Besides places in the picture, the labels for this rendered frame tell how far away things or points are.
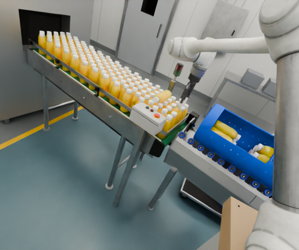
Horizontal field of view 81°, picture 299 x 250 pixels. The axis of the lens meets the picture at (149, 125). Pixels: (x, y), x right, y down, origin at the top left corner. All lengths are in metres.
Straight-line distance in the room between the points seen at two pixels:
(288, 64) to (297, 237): 0.39
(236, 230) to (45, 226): 1.41
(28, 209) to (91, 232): 0.55
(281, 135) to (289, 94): 0.10
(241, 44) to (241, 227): 0.72
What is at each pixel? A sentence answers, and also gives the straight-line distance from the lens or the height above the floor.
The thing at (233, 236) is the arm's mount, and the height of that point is 1.08.
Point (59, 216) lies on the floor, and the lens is 1.81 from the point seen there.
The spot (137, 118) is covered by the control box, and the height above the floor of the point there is 1.04.
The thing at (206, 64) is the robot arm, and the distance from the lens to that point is 1.11.
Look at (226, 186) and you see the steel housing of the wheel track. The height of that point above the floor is 0.85.
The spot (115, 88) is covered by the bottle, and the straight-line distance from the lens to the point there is 1.33.
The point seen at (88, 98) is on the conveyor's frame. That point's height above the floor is 0.84.
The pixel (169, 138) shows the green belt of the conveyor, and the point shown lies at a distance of 1.27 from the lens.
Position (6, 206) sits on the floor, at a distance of 1.92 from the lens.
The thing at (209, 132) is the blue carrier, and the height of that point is 1.11.
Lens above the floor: 1.64
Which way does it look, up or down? 35 degrees down
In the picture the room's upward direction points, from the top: 21 degrees clockwise
